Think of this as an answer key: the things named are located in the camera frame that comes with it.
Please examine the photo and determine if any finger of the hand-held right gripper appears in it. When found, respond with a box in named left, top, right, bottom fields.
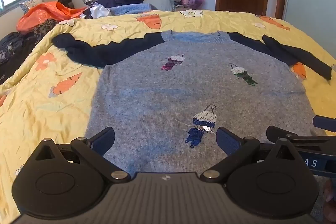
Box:
left=313, top=115, right=336, bottom=133
left=266, top=126, right=336, bottom=147

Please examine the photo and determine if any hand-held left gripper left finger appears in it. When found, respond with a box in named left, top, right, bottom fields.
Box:
left=31, top=126, right=132, bottom=183

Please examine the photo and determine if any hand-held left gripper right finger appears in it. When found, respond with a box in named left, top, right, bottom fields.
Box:
left=201, top=126, right=302, bottom=183

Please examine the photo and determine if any grey sweater with navy sleeves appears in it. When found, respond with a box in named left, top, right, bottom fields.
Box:
left=52, top=30, right=332, bottom=177

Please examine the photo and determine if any yellow carrot print blanket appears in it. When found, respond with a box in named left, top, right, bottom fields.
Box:
left=0, top=9, right=336, bottom=224

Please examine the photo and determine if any leopard print cloth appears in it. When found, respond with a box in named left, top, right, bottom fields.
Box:
left=34, top=19, right=58, bottom=41

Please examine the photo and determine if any dark patterned garment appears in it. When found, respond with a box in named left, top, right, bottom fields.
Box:
left=0, top=32, right=40, bottom=83

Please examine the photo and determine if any white crumpled cloth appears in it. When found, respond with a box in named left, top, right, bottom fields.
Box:
left=84, top=5, right=111, bottom=20

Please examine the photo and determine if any light blue knit garment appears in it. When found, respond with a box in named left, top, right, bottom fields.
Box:
left=108, top=3, right=154, bottom=16

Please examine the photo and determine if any orange garment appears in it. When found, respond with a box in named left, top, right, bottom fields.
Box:
left=16, top=1, right=87, bottom=31

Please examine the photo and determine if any dark brown cloth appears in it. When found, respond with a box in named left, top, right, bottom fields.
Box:
left=58, top=0, right=75, bottom=9

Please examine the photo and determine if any floral pillow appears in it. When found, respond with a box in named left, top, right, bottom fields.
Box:
left=20, top=0, right=44, bottom=13

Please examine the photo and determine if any window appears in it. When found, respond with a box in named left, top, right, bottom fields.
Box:
left=0, top=0, right=33, bottom=14

